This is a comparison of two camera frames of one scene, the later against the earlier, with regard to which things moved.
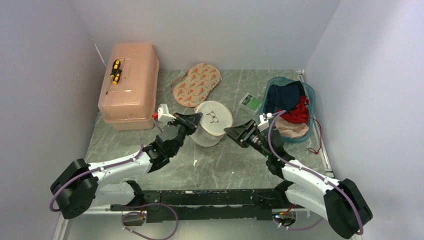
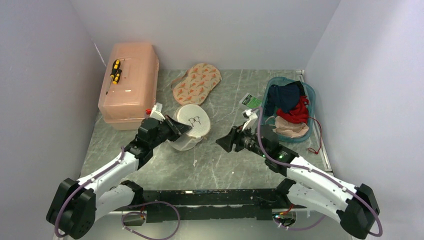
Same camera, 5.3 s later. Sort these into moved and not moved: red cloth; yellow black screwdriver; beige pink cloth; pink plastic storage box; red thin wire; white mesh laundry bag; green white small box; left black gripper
Moved: white mesh laundry bag; left black gripper
Not moved: beige pink cloth; red cloth; pink plastic storage box; green white small box; yellow black screwdriver; red thin wire
